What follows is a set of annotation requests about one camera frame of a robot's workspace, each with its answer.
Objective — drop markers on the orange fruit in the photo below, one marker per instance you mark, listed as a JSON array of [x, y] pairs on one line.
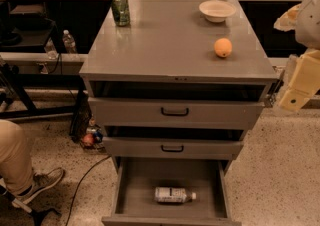
[[223, 47]]

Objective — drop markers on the red apple on floor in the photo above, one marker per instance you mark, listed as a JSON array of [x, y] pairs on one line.
[[88, 140]]

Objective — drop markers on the grey top drawer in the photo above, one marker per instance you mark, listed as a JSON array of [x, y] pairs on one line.
[[175, 113]]

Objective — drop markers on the clear water bottle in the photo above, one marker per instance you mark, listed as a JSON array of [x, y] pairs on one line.
[[51, 50], [69, 42]]

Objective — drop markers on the person leg khaki trousers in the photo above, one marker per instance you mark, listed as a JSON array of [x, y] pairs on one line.
[[15, 159]]

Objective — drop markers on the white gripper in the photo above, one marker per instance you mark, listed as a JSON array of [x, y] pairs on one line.
[[309, 23]]

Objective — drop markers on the grey drawer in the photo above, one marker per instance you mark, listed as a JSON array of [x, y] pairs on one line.
[[134, 203], [175, 113], [172, 148]]

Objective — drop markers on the grey middle drawer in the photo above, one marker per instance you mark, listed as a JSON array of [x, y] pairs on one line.
[[172, 148]]

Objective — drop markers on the grey bottom drawer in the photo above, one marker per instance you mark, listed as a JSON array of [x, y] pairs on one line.
[[134, 203]]

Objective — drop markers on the white bowl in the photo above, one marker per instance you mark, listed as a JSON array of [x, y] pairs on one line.
[[217, 11]]

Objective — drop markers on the grey sneaker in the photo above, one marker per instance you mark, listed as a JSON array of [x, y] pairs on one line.
[[41, 182]]

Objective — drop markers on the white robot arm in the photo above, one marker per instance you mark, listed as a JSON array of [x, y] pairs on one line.
[[307, 30]]

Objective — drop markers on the black chair base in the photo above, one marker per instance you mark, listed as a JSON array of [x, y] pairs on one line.
[[38, 216]]

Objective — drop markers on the grey drawer cabinet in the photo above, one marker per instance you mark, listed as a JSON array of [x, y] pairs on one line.
[[167, 53]]

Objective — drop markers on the green soda can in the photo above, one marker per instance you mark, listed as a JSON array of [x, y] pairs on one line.
[[120, 11]]

